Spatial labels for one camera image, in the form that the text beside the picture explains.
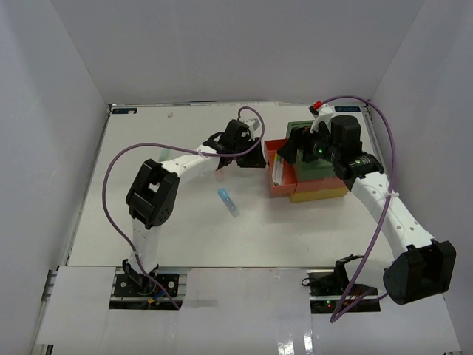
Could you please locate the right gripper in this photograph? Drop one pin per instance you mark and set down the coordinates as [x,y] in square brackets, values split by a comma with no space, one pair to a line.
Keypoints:
[301,139]

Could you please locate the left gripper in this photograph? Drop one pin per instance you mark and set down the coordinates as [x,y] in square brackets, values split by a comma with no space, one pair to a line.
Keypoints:
[256,160]

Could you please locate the teal cap pen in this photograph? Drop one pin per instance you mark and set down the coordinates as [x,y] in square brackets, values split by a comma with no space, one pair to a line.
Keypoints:
[277,164]

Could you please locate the red drawer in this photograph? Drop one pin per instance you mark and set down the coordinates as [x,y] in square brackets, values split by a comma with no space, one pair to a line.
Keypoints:
[289,183]

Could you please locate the orange pink highlighter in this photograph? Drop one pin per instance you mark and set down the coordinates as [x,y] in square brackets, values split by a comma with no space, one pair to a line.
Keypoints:
[220,175]

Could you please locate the blue highlighter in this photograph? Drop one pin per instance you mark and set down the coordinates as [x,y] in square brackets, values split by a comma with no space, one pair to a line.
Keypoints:
[228,202]

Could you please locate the green highlighter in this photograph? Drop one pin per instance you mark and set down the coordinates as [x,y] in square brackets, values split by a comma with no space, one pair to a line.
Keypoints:
[164,152]

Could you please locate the yellow cap pen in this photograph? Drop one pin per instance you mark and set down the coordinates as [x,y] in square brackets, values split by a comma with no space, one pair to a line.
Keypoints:
[282,172]

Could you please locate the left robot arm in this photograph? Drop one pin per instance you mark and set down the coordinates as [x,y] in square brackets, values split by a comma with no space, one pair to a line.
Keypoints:
[153,193]

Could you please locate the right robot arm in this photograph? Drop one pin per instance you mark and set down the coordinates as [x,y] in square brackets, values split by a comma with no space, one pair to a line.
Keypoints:
[422,266]

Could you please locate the stacked drawer box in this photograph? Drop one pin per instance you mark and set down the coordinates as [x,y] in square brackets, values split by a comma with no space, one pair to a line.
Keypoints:
[314,180]

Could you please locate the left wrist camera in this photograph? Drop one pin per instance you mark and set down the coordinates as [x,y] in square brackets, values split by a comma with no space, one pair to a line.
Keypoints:
[252,123]

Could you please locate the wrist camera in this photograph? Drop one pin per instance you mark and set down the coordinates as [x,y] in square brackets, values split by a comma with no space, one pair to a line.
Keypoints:
[321,113]
[252,123]

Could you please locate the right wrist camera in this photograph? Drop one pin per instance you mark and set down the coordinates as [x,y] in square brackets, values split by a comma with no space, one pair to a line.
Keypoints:
[321,113]

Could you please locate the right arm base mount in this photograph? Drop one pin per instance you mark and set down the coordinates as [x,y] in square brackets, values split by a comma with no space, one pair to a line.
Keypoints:
[326,288]

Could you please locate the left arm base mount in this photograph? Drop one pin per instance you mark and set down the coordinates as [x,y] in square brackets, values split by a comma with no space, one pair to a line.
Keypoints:
[133,291]

